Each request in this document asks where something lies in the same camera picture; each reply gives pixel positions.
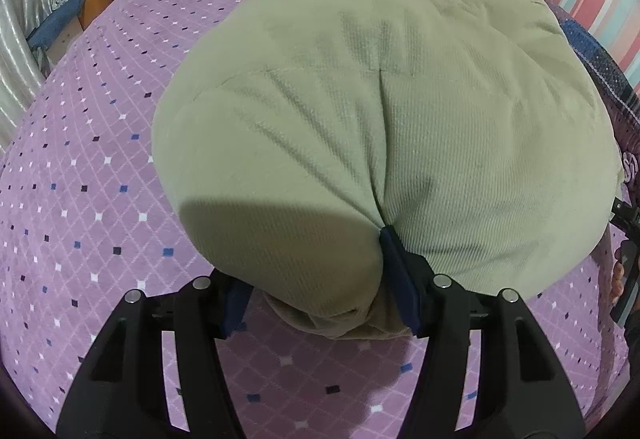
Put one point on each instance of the beige puffer jacket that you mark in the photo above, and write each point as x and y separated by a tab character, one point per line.
294	131

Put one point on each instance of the blue cloth on cabinet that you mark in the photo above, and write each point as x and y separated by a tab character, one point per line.
52	26

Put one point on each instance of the purple dotted bed sheet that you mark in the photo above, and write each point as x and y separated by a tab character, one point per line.
84	220

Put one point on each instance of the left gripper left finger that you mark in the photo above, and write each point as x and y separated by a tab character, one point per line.
154	369

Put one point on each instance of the orange bedside cabinet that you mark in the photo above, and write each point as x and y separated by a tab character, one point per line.
90	10

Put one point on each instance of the person's right hand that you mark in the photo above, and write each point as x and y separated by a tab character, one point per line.
618	282

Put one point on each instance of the patchwork quilt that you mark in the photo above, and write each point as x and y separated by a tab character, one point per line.
550	4

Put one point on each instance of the silver striped curtain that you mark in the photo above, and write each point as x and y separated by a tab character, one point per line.
22	70

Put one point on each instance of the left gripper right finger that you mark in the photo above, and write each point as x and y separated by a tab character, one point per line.
522	391

